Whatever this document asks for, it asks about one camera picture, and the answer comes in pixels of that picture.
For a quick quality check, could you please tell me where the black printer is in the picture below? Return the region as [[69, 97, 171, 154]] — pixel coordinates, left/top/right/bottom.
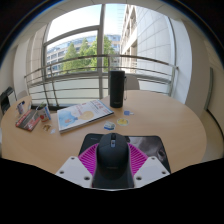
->
[[0, 86, 17, 116]]

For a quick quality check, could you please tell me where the metal balcony railing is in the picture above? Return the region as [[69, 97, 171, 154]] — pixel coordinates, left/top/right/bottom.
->
[[23, 54, 179, 108]]

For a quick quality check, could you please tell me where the black computer mouse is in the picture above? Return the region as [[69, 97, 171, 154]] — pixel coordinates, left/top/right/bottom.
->
[[91, 132, 135, 190]]

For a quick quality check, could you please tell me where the black cylindrical bottle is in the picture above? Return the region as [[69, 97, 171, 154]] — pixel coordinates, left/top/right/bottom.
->
[[108, 69, 127, 109]]

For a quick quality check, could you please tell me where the blue and white sticker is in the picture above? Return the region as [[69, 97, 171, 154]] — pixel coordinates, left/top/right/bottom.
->
[[103, 121, 116, 131]]

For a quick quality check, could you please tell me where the white cup with pens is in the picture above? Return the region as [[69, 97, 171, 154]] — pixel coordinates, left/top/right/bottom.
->
[[16, 100, 26, 116]]

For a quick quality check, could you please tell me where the red magazine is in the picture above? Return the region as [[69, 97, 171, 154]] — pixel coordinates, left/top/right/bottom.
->
[[15, 108, 42, 132]]

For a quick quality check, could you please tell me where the white illustrated book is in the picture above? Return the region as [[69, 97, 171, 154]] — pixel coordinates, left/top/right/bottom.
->
[[56, 99, 115, 134]]

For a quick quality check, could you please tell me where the white chair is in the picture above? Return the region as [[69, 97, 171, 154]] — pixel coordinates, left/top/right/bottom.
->
[[15, 89, 30, 101], [124, 73, 141, 91]]

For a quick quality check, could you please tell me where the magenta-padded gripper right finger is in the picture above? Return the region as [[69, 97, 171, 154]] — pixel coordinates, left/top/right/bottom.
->
[[127, 142, 171, 189]]

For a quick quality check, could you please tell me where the black printed mouse pad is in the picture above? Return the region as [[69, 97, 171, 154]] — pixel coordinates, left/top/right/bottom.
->
[[78, 133, 172, 174]]

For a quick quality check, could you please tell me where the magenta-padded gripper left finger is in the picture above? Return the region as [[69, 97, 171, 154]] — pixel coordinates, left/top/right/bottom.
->
[[54, 142, 101, 189]]

